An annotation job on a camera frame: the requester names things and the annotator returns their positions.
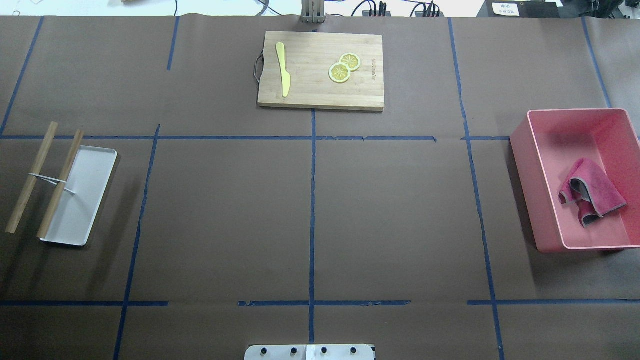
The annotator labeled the bamboo cutting board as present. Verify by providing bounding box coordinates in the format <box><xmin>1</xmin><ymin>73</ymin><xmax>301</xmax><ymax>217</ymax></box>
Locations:
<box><xmin>257</xmin><ymin>30</ymin><xmax>386</xmax><ymax>112</ymax></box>

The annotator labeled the white rectangular tray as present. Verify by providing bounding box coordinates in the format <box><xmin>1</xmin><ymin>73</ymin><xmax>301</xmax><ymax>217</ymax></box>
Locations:
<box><xmin>39</xmin><ymin>145</ymin><xmax>119</xmax><ymax>247</ymax></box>

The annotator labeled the wooden rod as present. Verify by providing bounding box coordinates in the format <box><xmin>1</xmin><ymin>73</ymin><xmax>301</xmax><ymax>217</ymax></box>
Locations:
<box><xmin>36</xmin><ymin>129</ymin><xmax>84</xmax><ymax>239</ymax></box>
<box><xmin>4</xmin><ymin>121</ymin><xmax>58</xmax><ymax>234</ymax></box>

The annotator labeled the pink plastic bin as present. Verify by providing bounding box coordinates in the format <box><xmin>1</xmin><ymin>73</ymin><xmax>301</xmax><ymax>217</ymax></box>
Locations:
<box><xmin>510</xmin><ymin>108</ymin><xmax>640</xmax><ymax>253</ymax></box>

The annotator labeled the inner wooden rod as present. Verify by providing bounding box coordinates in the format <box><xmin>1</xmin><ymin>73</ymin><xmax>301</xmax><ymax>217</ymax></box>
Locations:
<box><xmin>36</xmin><ymin>129</ymin><xmax>84</xmax><ymax>239</ymax></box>

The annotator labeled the pink fleece cloth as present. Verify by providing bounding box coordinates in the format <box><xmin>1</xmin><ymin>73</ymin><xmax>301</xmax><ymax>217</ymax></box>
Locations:
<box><xmin>558</xmin><ymin>157</ymin><xmax>627</xmax><ymax>228</ymax></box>

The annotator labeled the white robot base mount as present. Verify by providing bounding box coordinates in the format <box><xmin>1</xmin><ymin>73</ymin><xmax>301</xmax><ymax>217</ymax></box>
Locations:
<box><xmin>244</xmin><ymin>343</ymin><xmax>377</xmax><ymax>360</ymax></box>

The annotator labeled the yellow plastic knife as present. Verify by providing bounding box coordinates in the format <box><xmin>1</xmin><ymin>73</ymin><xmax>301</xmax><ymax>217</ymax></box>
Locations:
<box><xmin>275</xmin><ymin>42</ymin><xmax>291</xmax><ymax>98</ymax></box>

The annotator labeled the white rack bracket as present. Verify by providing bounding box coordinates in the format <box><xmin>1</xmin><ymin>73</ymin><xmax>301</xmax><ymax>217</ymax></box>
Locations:
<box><xmin>29</xmin><ymin>172</ymin><xmax>77</xmax><ymax>196</ymax></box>

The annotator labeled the metal cutting board handle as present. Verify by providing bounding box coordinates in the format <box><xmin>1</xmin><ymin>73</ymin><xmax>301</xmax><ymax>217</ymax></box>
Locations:
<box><xmin>253</xmin><ymin>50</ymin><xmax>265</xmax><ymax>85</ymax></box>

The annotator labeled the outer wooden rod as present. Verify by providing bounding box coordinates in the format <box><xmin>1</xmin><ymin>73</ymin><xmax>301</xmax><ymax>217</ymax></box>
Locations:
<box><xmin>4</xmin><ymin>121</ymin><xmax>58</xmax><ymax>234</ymax></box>

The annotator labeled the grey metal stand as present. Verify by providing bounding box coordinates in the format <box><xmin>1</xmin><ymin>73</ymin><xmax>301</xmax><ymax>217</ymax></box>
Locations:
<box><xmin>301</xmin><ymin>0</ymin><xmax>326</xmax><ymax>24</ymax></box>

